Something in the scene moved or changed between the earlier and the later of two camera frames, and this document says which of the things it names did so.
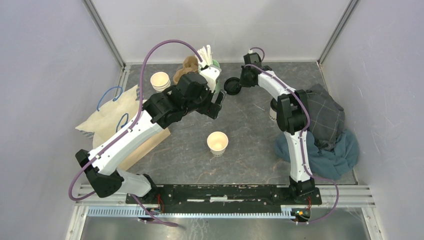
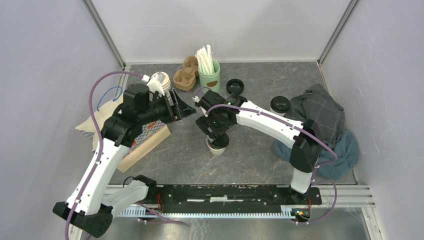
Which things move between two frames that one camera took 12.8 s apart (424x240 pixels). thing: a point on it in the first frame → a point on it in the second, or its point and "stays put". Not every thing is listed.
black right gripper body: [244, 80] → [217, 126]
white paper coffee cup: [273, 114] stays put
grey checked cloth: [327, 118] stays put
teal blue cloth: [331, 164] stays put
